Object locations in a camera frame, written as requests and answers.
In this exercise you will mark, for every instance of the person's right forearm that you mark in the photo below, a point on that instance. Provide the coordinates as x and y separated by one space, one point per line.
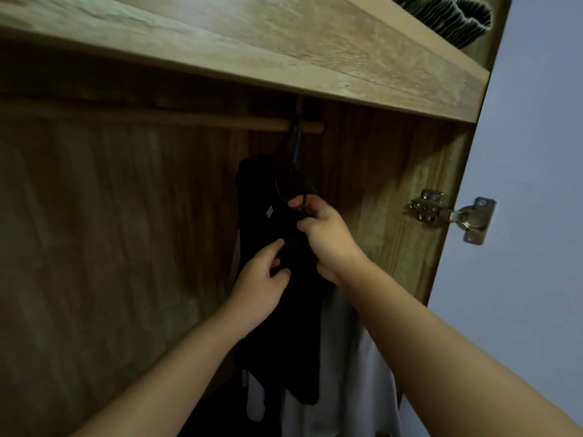
432 359

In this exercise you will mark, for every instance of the lilac t-shirt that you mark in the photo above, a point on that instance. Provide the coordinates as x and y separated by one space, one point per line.
360 386

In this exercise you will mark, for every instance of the lilac wardrobe door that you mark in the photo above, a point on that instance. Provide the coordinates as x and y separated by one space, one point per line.
136 222

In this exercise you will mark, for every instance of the person's right hand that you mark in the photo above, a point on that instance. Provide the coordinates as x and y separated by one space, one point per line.
328 241

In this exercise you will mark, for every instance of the blue plastic hanger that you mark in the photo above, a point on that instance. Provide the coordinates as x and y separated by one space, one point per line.
297 145

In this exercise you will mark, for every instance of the black t-shirt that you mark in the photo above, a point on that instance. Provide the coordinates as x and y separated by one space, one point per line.
268 232

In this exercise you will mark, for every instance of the person's left forearm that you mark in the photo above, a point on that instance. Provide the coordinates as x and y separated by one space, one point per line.
159 391

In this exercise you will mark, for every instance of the person's left hand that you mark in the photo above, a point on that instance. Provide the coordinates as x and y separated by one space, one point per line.
257 291

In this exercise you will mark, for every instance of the stack of dark clothes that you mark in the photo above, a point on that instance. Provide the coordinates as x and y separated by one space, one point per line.
451 18

